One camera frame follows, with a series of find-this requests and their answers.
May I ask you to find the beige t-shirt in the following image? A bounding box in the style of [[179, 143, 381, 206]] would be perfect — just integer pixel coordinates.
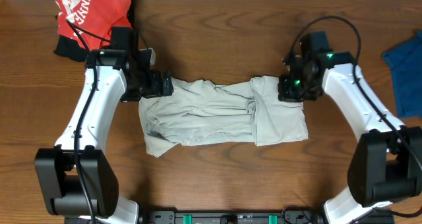
[[138, 76, 309, 157]]

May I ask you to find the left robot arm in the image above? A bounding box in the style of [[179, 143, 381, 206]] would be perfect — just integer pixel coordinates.
[[34, 48, 173, 223]]

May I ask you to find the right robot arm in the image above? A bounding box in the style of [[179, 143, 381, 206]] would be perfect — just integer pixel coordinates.
[[278, 49, 421, 223]]

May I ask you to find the black folded garment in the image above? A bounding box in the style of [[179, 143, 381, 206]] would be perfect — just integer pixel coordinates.
[[54, 0, 133, 62]]

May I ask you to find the red printed t-shirt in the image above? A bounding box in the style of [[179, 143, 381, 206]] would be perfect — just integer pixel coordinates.
[[55, 0, 132, 49]]

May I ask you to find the blue t-shirt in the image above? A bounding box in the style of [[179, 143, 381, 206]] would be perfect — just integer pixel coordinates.
[[382, 30, 421, 118]]

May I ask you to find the right black cable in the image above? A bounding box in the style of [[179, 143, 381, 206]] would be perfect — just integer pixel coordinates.
[[282, 15, 422, 218]]

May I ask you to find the black cable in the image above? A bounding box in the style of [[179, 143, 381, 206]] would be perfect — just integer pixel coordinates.
[[282, 15, 422, 218], [65, 18, 113, 224]]

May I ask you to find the left black cable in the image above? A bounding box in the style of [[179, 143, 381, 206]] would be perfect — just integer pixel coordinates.
[[65, 18, 113, 224]]

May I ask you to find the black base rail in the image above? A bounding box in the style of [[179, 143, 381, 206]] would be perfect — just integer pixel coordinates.
[[139, 208, 326, 224]]

